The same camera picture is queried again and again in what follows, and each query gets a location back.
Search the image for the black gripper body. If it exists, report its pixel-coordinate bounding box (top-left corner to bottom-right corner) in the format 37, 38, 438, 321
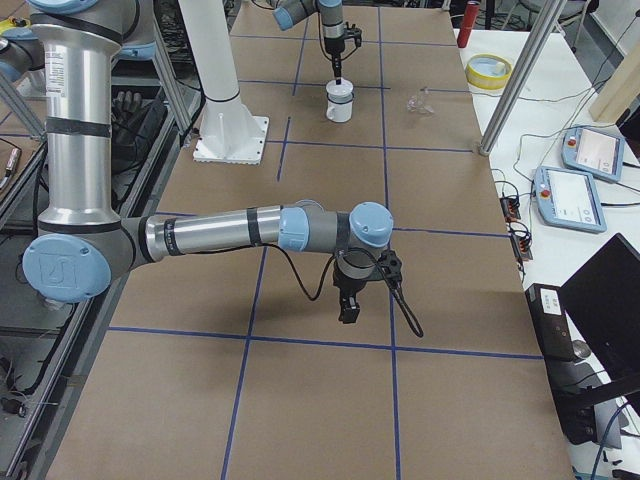
324, 36, 345, 73
333, 267, 368, 299

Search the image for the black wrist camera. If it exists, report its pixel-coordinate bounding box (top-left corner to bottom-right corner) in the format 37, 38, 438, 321
343, 22, 362, 49
377, 249, 403, 290

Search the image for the white enamel mug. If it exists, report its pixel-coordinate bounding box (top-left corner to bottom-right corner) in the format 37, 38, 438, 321
326, 90, 355, 123

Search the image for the red cylinder tube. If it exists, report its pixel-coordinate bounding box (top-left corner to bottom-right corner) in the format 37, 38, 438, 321
456, 1, 480, 49

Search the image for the yellow tape roll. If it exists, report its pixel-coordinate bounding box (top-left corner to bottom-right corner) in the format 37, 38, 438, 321
465, 54, 513, 90

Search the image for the black box device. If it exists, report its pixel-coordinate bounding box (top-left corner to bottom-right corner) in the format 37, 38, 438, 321
525, 283, 578, 363

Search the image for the black monitor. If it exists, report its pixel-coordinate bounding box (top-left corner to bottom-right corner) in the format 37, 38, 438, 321
559, 233, 639, 380

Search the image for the near teach pendant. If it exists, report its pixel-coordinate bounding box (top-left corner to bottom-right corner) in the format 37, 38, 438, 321
533, 166, 607, 233

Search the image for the clear plastic funnel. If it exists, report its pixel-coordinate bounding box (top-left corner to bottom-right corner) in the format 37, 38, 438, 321
406, 87, 435, 115

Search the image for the aluminium frame post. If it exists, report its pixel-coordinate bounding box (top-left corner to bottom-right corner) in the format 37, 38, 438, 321
478, 0, 567, 156

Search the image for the far teach pendant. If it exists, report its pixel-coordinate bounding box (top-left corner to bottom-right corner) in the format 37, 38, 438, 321
561, 127, 624, 183

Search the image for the white camera stand base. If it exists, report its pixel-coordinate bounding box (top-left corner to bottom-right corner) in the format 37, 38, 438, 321
179, 0, 269, 165

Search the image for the teach pendant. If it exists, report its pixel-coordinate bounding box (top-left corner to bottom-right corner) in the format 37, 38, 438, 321
533, 166, 607, 233
561, 127, 624, 183

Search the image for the black camera cable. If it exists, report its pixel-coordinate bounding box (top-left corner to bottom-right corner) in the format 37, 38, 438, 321
262, 242, 426, 339
341, 22, 364, 64

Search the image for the brown paper table cover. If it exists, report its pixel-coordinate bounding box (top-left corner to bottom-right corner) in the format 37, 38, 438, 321
48, 5, 572, 479

